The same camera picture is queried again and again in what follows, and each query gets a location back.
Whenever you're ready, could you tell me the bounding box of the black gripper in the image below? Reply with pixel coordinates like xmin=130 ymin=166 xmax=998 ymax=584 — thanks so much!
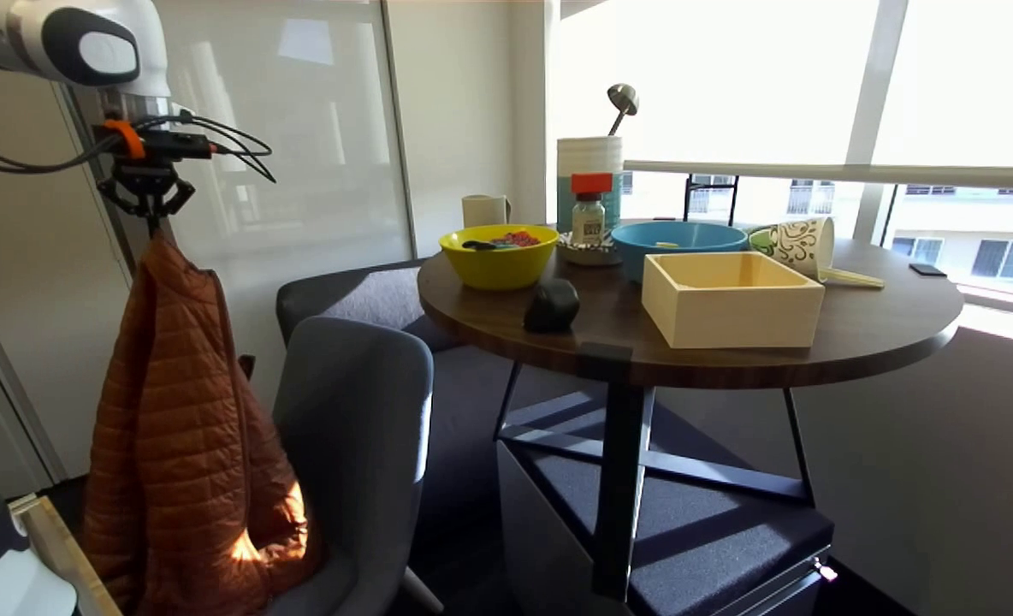
xmin=104 ymin=112 xmax=219 ymax=239

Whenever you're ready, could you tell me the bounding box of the orange quilted jersey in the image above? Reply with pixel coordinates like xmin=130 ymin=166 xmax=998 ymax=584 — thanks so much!
xmin=79 ymin=233 xmax=314 ymax=616

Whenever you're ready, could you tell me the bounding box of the grey upholstered chair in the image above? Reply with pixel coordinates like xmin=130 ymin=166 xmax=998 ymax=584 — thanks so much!
xmin=260 ymin=315 xmax=448 ymax=616

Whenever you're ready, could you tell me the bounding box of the white mug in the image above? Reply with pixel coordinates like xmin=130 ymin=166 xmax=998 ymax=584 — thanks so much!
xmin=457 ymin=193 xmax=516 ymax=233

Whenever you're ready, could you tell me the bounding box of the yellow bowl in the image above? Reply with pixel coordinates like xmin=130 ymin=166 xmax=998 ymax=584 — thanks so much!
xmin=437 ymin=218 xmax=562 ymax=296

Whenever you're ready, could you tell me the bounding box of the light wooden slat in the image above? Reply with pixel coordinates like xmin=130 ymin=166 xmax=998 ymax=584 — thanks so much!
xmin=7 ymin=491 xmax=121 ymax=616

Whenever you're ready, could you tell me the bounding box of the black rounded object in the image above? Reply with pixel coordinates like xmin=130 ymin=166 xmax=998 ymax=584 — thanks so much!
xmin=522 ymin=273 xmax=586 ymax=339

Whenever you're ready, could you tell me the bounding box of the white device with black band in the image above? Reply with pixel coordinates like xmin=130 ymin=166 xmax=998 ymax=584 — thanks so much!
xmin=0 ymin=438 xmax=79 ymax=616

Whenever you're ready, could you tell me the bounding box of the small white plate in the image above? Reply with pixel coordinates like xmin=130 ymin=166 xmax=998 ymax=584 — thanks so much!
xmin=553 ymin=239 xmax=625 ymax=273

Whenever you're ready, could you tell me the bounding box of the spice jar with red lid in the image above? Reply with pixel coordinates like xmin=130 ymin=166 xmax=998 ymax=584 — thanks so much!
xmin=567 ymin=170 xmax=615 ymax=254

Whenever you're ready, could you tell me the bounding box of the teal and white canister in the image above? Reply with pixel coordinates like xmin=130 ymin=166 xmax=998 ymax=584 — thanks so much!
xmin=553 ymin=135 xmax=625 ymax=235

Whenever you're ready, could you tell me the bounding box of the round dark wooden table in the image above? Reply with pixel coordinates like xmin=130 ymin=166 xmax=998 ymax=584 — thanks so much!
xmin=414 ymin=235 xmax=966 ymax=610

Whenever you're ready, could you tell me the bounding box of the metal ladle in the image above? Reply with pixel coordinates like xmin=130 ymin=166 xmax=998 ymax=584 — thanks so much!
xmin=603 ymin=78 xmax=643 ymax=141

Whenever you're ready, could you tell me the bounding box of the blue bowl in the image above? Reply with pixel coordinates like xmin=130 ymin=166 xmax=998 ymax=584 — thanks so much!
xmin=610 ymin=217 xmax=754 ymax=283

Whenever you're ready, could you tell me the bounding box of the light wooden box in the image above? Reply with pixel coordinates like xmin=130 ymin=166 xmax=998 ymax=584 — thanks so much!
xmin=640 ymin=246 xmax=829 ymax=353

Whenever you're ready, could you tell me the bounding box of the patterned paper cup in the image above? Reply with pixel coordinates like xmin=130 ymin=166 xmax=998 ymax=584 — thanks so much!
xmin=771 ymin=217 xmax=837 ymax=283

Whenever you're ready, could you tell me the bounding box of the cream cloth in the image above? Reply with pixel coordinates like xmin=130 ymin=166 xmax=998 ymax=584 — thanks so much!
xmin=818 ymin=263 xmax=891 ymax=296

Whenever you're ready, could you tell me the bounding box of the black metal frame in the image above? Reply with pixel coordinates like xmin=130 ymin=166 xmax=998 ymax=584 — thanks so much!
xmin=682 ymin=168 xmax=743 ymax=229

